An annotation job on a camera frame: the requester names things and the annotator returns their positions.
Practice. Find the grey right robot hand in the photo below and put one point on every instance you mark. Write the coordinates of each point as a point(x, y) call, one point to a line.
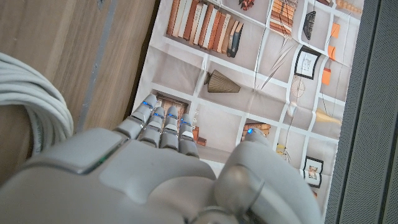
point(140, 186)

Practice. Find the printed bookshelf backdrop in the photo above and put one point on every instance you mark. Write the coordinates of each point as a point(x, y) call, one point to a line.
point(217, 62)

